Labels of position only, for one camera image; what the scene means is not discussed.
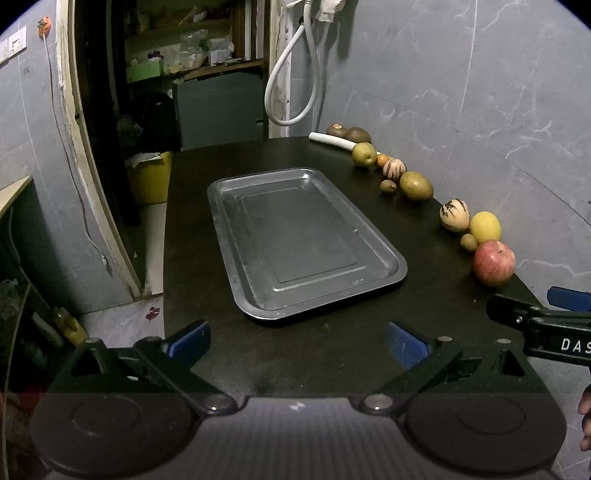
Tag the brown kiwi with sticker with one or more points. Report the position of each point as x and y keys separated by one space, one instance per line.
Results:
x=336 y=130

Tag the white leek stalk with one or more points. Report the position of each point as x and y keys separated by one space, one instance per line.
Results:
x=328 y=140

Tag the grey cabinet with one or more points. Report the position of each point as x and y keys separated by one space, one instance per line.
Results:
x=219 y=110

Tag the red apple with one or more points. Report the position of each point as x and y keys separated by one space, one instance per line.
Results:
x=494 y=264

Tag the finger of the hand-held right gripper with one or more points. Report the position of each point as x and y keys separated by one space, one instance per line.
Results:
x=510 y=309
x=570 y=299

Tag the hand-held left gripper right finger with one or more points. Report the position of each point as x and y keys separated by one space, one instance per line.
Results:
x=406 y=345

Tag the white wall switch plate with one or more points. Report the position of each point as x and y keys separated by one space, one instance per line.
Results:
x=16 y=42

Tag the worn white door frame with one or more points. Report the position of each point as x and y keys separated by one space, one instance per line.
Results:
x=92 y=184

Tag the yellow bottle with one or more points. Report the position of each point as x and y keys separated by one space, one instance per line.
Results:
x=69 y=325

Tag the wooden side table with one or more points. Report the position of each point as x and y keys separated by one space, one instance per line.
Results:
x=14 y=191

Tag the striped pepino melon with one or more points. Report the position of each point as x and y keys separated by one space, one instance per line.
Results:
x=454 y=215
x=395 y=169

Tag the cluttered wooden shelf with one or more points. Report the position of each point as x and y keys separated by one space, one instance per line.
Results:
x=194 y=41

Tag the yellow bin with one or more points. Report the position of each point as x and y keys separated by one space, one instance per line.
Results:
x=150 y=180

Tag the orange wall hook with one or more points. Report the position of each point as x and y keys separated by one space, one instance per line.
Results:
x=44 y=25

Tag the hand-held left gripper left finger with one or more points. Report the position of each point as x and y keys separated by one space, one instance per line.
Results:
x=189 y=340

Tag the small brown round fruit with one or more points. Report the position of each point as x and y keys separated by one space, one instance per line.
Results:
x=469 y=242
x=388 y=186

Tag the yellow-green pear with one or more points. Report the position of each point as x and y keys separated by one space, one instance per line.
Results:
x=364 y=154

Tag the rectangular metal tray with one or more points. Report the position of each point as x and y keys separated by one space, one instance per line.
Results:
x=300 y=240

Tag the green oval mango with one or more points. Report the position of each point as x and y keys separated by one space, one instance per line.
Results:
x=416 y=186

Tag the yellow round citrus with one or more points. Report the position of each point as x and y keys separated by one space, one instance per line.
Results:
x=485 y=226

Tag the green box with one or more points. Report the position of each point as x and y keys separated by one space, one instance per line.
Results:
x=144 y=71

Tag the person's right hand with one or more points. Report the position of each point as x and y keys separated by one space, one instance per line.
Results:
x=586 y=415

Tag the small orange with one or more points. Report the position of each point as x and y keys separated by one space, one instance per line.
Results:
x=383 y=160

